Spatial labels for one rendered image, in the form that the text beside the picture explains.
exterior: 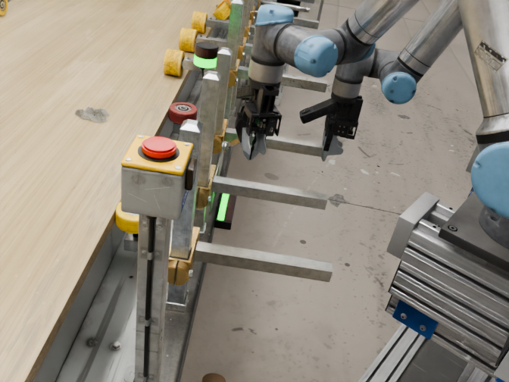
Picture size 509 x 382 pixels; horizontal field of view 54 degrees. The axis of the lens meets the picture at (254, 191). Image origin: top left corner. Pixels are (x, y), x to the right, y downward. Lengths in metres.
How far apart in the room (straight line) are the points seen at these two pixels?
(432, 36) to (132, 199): 0.83
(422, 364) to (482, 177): 1.16
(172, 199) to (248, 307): 1.55
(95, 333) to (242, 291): 1.09
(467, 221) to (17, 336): 0.76
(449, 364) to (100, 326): 1.19
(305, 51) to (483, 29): 0.35
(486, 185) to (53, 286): 0.68
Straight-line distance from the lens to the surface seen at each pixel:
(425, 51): 1.23
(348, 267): 2.42
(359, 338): 2.13
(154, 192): 0.58
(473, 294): 1.02
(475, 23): 0.78
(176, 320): 1.09
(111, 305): 1.23
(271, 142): 1.45
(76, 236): 0.98
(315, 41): 0.99
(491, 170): 0.77
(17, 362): 0.80
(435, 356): 1.90
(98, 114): 1.37
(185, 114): 1.42
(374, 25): 1.05
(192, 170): 0.58
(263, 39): 1.06
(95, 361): 1.13
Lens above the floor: 1.52
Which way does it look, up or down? 33 degrees down
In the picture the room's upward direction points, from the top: 10 degrees clockwise
